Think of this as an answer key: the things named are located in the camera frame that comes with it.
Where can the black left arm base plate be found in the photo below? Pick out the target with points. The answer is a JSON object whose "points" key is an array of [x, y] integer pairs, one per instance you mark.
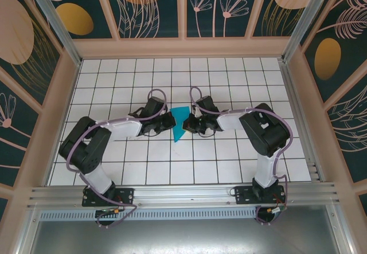
{"points": [[126, 196]]}

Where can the aluminium mounting rail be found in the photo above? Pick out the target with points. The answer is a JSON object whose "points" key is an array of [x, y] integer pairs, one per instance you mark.
{"points": [[183, 193]]}

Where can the small circuit board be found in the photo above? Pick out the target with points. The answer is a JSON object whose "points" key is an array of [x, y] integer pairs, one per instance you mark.
{"points": [[110, 211], [276, 209]]}

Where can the grey metal sheet panel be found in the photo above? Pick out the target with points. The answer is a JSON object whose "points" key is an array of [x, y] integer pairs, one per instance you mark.
{"points": [[183, 236]]}

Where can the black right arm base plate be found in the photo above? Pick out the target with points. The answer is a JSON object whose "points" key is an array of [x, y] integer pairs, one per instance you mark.
{"points": [[242, 195]]}

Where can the aluminium side rail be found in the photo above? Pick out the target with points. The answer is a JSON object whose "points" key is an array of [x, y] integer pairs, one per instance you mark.
{"points": [[301, 122]]}

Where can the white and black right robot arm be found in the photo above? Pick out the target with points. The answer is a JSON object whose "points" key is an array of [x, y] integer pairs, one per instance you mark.
{"points": [[229, 120]]}

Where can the blue cloth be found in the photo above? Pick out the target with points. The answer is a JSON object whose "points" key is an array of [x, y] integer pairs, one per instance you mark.
{"points": [[180, 113]]}

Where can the aluminium frame post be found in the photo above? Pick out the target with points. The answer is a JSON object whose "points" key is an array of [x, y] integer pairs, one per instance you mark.
{"points": [[304, 21], [57, 27]]}

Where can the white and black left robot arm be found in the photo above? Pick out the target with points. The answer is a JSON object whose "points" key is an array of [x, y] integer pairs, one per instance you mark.
{"points": [[123, 128]]}

